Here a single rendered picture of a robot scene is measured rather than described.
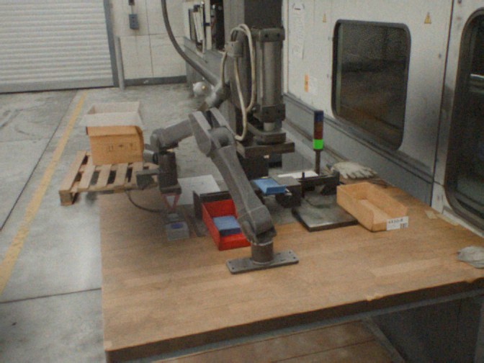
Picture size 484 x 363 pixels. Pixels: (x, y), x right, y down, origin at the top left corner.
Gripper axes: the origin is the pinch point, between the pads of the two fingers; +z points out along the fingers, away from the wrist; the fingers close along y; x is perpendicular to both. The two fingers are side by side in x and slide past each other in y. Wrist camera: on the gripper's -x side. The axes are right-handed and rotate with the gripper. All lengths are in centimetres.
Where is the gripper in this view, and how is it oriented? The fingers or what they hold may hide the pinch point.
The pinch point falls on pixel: (171, 208)
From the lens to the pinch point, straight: 171.4
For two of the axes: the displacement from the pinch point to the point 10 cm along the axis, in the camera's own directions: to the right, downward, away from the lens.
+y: 2.7, 3.2, -9.1
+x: 9.6, -1.4, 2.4
